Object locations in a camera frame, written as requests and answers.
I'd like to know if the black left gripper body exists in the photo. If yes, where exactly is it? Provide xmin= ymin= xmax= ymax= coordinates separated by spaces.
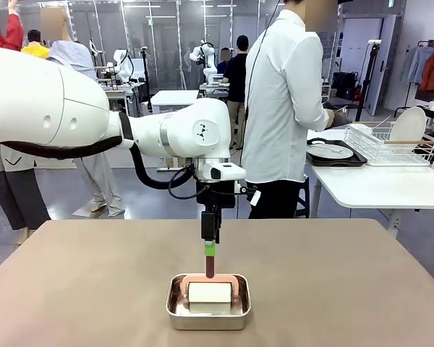
xmin=196 ymin=179 xmax=237 ymax=215

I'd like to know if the pink lint roller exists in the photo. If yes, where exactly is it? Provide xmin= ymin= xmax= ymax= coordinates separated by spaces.
xmin=182 ymin=252 xmax=242 ymax=305

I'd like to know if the dark brown serving tray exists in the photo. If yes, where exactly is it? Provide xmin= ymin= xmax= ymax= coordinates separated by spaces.
xmin=306 ymin=138 xmax=369 ymax=168

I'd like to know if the person right forearm white sleeve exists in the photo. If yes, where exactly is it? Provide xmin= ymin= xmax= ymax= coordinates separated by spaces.
xmin=295 ymin=86 xmax=330 ymax=133

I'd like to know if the black stool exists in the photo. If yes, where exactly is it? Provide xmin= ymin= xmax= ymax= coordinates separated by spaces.
xmin=296 ymin=179 xmax=311 ymax=218

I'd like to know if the rectangular stainless steel container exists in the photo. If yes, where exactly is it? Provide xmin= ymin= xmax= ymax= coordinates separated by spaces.
xmin=165 ymin=273 xmax=252 ymax=331

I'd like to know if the person in white shirt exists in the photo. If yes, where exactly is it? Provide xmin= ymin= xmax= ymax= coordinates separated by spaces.
xmin=241 ymin=0 xmax=339 ymax=220

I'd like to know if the mannequin with striped blue shirt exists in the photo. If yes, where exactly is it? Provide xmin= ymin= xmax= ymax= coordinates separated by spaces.
xmin=48 ymin=7 xmax=126 ymax=218

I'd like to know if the person in black t-shirt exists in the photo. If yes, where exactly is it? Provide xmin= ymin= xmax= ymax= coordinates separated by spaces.
xmin=222 ymin=35 xmax=251 ymax=150

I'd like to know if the white side table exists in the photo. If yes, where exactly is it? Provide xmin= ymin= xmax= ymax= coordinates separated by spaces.
xmin=305 ymin=158 xmax=434 ymax=232

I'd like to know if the black backpack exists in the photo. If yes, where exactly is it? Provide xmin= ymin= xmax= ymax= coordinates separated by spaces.
xmin=333 ymin=71 xmax=359 ymax=101

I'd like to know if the mannequin with red jacket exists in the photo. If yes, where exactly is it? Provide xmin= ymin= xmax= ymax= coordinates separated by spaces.
xmin=0 ymin=0 xmax=52 ymax=244

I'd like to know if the white plate in rack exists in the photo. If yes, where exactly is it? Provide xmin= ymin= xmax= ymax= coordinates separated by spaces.
xmin=388 ymin=106 xmax=427 ymax=144

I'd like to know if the person in yellow hoodie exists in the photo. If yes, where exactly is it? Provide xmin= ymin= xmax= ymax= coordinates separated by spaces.
xmin=20 ymin=30 xmax=51 ymax=59

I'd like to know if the light blue hanging shirt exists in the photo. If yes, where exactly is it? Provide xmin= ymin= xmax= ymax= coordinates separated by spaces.
xmin=406 ymin=43 xmax=434 ymax=85

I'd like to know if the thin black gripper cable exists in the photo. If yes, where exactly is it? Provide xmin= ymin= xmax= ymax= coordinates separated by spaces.
xmin=167 ymin=164 xmax=258 ymax=200

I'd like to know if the white background robot with cables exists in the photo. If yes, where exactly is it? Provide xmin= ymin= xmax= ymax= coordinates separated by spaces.
xmin=111 ymin=48 xmax=136 ymax=83

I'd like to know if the black left arm cable sleeve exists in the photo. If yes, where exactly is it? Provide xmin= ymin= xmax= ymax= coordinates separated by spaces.
xmin=0 ymin=111 xmax=200 ymax=191

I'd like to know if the white wire dish rack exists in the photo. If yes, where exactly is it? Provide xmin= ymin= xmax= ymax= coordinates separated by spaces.
xmin=344 ymin=121 xmax=434 ymax=167

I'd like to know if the tripod stand with camera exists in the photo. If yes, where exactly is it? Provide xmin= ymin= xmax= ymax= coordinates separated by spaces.
xmin=354 ymin=38 xmax=383 ymax=122

